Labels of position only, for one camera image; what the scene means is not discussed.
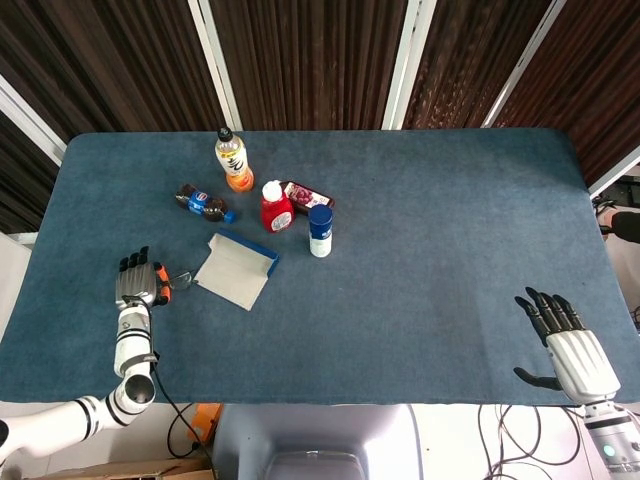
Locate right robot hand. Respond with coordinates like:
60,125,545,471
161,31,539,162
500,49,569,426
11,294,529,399
513,286,622,406

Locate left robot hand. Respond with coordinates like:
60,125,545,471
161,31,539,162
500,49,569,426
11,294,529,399
114,245,174,309

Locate wire-frame eyeglasses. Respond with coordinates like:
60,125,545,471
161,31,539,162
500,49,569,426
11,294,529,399
167,269,200,293

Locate blue-edged tray with eyeglasses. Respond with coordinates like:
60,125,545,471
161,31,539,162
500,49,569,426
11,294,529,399
193,228,281,312

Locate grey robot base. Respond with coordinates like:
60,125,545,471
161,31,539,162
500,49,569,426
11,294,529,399
212,403,424,480

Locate small Pepsi cola bottle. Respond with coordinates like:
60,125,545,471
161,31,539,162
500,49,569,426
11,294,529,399
174,183,238,225

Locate orange floor object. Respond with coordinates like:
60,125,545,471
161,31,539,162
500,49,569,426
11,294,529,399
189,402,224,446

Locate orange drink bottle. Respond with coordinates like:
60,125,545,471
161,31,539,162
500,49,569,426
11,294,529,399
214,127,255,194

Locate red ketchup squeeze bottle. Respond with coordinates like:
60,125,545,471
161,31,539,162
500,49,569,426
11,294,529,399
259,179,295,234

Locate brown cardboard carton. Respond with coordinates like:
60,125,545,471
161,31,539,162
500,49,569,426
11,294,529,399
29,455,219,480

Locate blue table cloth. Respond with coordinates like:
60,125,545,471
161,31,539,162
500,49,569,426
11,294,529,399
0,128,640,406

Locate white bottle with blue cap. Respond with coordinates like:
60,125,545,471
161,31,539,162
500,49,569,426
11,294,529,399
307,204,334,259

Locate dark red snack packet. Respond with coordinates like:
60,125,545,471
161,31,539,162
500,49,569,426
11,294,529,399
283,180,336,211

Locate black floor cable tangle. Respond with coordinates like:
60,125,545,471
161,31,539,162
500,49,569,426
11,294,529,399
477,403,594,480

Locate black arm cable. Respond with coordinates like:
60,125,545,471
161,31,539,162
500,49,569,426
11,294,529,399
148,349,221,480

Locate white screen frame post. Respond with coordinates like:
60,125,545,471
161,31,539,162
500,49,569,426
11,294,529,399
187,0,244,132
382,0,439,131
588,148,640,199
481,0,570,129
0,74,69,167

